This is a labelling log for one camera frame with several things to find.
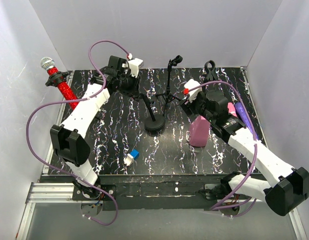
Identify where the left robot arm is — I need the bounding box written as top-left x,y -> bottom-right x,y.
50,55 -> 144,200

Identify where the red glitter microphone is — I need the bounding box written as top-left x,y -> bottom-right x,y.
40,57 -> 78,101

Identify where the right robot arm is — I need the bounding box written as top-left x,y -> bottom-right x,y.
180,87 -> 309,216

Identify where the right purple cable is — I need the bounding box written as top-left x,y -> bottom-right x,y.
186,79 -> 259,218

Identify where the purple microphone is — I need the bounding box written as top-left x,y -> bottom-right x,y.
234,102 -> 253,134

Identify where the blue and white block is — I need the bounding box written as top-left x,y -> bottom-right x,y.
123,149 -> 140,167

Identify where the pink wedge-shaped case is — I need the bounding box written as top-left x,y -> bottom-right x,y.
189,115 -> 210,148

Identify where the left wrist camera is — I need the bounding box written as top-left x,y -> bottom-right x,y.
127,53 -> 144,78

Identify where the black tripod mic stand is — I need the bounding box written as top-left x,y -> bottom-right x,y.
155,54 -> 185,116

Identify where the black round-base mic stand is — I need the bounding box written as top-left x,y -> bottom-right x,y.
204,60 -> 218,83

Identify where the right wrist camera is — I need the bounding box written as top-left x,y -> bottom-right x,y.
183,78 -> 202,103

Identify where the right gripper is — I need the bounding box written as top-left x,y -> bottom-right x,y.
178,89 -> 215,124

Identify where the aluminium frame rail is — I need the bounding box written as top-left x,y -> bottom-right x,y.
15,67 -> 308,240

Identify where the purple mic round-base stand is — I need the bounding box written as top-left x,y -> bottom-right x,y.
140,93 -> 166,133

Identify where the pink microphone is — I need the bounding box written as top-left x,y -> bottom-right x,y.
227,102 -> 237,117

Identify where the purple cable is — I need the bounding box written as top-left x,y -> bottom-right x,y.
25,39 -> 134,227
186,79 -> 259,218

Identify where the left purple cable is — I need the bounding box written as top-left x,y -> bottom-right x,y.
25,39 -> 134,227

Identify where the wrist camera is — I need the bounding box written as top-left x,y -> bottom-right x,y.
183,78 -> 202,103
127,53 -> 144,78

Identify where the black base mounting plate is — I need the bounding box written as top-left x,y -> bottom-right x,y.
72,174 -> 252,212

